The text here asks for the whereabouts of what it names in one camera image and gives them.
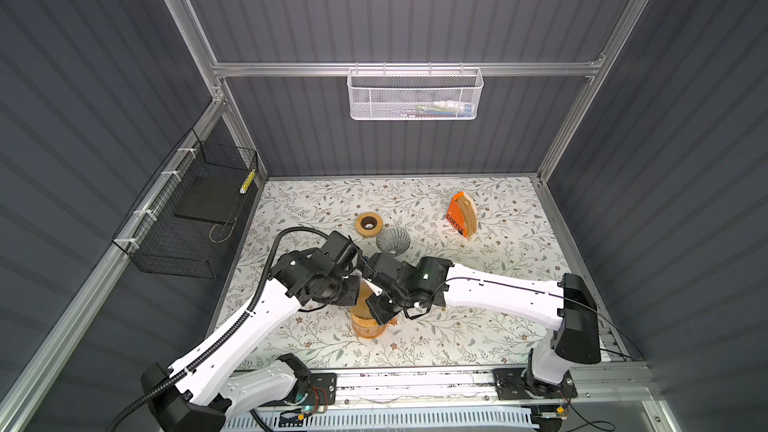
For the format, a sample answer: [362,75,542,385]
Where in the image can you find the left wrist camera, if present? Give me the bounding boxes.
[320,231,359,271]

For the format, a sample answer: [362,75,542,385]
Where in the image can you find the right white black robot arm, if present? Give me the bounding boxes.
[356,253,601,398]

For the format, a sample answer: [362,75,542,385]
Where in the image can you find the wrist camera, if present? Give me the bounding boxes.
[357,253,414,289]
[320,231,359,271]

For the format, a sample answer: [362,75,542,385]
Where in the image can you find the white wire wall basket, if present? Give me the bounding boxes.
[346,64,484,121]

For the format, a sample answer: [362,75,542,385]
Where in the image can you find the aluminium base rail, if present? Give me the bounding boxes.
[167,362,661,418]

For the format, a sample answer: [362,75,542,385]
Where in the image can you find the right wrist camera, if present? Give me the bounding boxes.
[357,253,414,289]

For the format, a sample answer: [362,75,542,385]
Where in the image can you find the orange coffee filter holder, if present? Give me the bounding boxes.
[446,192,478,239]

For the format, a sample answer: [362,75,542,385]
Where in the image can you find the tubes in white basket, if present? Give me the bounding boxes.
[400,100,476,119]

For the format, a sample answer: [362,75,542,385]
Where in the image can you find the black corrugated cable conduit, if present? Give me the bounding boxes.
[104,226,331,432]

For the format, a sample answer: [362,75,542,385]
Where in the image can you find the grey glass dripper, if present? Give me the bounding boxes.
[376,227,411,257]

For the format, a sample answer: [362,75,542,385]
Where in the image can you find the black foam pad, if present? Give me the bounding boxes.
[174,177,245,225]

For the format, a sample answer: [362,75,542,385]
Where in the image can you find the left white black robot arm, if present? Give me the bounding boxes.
[141,246,360,431]

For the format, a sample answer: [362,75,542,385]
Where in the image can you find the floral table mat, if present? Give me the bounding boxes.
[220,177,569,369]

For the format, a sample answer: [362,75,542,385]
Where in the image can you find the black wire side basket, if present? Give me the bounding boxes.
[113,131,259,279]

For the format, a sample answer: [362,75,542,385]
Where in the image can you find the yellow marker pen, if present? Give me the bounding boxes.
[239,169,257,195]

